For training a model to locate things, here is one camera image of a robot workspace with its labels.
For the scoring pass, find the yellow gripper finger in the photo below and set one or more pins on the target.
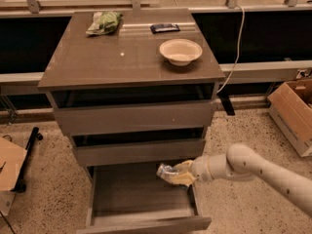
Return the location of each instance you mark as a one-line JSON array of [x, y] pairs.
[[185, 179], [184, 167]]

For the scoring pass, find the blue silver redbull can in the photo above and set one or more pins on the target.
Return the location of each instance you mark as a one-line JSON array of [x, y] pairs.
[[166, 172]]

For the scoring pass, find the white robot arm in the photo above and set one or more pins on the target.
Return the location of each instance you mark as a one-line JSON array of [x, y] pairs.
[[241, 162]]

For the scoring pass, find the middle grey drawer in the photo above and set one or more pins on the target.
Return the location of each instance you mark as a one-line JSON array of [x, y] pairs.
[[139, 152]]

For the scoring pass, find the bottom grey open drawer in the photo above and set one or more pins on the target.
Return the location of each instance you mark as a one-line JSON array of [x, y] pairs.
[[131, 199]]

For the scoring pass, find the grey drawer cabinet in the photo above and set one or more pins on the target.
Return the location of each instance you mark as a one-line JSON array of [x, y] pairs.
[[126, 68]]

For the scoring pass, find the top grey drawer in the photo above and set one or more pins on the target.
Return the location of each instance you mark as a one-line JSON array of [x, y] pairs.
[[134, 118]]

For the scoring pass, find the white paper bowl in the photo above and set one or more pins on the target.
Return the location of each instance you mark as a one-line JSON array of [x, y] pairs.
[[180, 52]]

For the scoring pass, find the brown cardboard box right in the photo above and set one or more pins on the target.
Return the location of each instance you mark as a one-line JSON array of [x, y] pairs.
[[291, 111]]

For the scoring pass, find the black stand leg left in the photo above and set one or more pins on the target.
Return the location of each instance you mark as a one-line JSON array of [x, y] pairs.
[[20, 186]]

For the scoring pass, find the green chip bag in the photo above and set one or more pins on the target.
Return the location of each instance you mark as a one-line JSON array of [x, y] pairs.
[[104, 23]]

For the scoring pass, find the brown cardboard sheet left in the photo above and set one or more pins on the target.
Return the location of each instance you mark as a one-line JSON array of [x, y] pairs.
[[12, 157]]

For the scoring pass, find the black bracket behind cabinet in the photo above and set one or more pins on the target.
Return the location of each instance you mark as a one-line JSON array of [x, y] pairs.
[[226, 103]]

